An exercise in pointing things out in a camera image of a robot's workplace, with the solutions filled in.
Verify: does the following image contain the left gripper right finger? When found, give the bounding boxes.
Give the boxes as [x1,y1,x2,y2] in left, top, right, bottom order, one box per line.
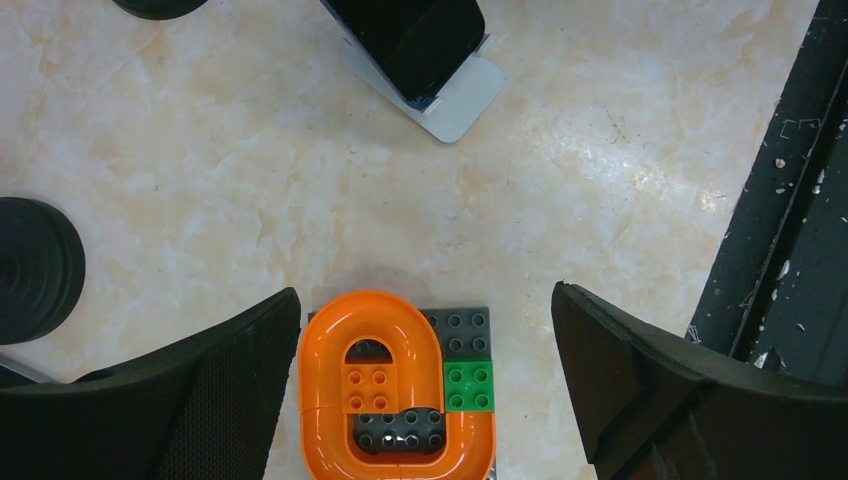
[551,282,847,479]

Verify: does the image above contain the black phone stand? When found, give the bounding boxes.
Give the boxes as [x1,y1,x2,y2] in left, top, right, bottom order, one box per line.
[1,197,86,345]
[113,0,207,21]

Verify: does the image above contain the green building brick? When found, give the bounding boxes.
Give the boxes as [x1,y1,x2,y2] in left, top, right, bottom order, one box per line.
[443,359,495,412]

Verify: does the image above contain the black phone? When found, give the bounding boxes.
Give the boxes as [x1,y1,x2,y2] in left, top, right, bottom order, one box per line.
[323,0,486,111]
[1,355,57,389]

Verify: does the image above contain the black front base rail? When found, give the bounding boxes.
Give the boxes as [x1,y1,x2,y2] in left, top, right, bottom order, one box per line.
[686,1,847,387]

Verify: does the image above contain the orange plastic ring toy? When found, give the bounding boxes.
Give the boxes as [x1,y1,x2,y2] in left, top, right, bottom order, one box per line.
[297,290,498,480]

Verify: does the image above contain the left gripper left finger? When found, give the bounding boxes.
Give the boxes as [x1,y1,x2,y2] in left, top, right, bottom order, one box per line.
[1,287,301,479]

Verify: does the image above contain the white plastic phone holder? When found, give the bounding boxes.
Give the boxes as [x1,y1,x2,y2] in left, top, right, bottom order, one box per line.
[342,33,506,144]

